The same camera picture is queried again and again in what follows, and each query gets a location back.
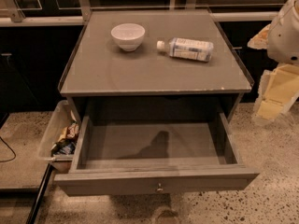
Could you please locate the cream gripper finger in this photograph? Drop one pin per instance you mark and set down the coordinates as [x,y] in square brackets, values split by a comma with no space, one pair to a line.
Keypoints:
[260,40]
[278,90]

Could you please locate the grey top drawer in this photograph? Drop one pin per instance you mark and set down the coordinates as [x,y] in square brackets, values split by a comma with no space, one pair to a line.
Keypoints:
[155,158]

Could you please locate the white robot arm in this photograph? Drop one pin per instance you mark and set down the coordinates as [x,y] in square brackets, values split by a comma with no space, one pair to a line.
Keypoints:
[283,35]

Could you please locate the grey drawer cabinet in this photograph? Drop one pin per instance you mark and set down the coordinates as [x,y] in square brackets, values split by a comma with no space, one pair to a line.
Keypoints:
[101,68]

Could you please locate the clear plastic water bottle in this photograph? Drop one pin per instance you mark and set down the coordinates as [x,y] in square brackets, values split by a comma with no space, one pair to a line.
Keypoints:
[189,49]

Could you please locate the white ceramic bowl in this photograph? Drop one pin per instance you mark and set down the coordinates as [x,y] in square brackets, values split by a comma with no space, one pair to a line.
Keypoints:
[128,36]

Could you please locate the snack packets in bin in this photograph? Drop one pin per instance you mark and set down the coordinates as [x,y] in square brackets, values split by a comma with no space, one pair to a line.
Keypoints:
[67,141]

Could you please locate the clear plastic storage bin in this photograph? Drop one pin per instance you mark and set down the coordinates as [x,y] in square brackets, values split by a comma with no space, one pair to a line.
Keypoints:
[61,117]

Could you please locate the metal railing frame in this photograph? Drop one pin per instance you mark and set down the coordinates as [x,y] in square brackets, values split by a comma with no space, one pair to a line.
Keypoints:
[79,11]

